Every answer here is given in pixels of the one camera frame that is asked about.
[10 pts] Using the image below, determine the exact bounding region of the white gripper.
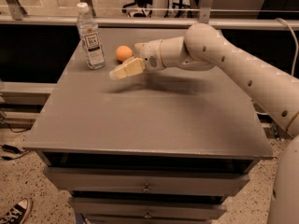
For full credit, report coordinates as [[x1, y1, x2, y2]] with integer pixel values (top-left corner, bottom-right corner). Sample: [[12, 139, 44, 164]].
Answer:
[[109, 39, 164, 80]]

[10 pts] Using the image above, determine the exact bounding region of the orange fruit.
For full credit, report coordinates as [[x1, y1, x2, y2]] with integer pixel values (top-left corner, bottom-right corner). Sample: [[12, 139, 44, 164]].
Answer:
[[116, 46, 134, 62]]

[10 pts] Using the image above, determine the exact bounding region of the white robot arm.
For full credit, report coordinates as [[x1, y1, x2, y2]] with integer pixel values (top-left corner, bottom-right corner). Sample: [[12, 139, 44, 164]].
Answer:
[[110, 23, 299, 224]]

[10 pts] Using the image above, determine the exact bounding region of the clear plastic water bottle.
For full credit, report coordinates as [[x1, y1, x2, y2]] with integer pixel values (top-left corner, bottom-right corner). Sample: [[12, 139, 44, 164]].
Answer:
[[77, 2, 105, 70]]

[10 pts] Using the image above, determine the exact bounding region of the black office chair base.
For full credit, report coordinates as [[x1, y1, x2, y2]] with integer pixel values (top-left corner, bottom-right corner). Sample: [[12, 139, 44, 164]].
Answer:
[[121, 0, 152, 18]]

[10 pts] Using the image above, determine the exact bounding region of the grey drawer cabinet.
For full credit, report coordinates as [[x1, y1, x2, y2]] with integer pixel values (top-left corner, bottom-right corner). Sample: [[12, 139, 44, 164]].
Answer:
[[24, 28, 272, 224]]

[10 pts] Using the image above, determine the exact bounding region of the grey upper drawer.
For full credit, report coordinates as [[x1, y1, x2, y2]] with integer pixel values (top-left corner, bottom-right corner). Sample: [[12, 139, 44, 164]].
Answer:
[[44, 167, 249, 196]]

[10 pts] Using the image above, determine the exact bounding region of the grey drawer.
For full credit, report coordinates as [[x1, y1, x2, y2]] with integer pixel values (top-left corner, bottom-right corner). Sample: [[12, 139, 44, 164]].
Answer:
[[68, 198, 226, 220], [44, 167, 249, 196]]

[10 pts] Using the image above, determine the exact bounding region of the metal guard railing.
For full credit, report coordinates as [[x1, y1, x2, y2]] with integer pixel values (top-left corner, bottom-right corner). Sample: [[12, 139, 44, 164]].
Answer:
[[0, 0, 299, 31]]

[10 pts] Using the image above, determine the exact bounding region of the grey lower drawer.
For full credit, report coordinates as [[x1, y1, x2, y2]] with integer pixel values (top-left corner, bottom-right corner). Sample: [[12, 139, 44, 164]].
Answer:
[[68, 198, 226, 220]]

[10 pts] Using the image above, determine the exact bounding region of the black white sneaker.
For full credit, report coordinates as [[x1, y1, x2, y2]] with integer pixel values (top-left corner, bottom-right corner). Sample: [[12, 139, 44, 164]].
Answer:
[[0, 198, 32, 224]]

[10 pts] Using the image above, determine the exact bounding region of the black power adapter cable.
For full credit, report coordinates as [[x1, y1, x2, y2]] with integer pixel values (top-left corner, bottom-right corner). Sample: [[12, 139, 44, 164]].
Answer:
[[0, 143, 32, 161]]

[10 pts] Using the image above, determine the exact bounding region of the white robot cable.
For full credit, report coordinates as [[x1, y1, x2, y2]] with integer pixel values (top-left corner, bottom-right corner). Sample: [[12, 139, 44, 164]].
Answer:
[[275, 17, 299, 77]]

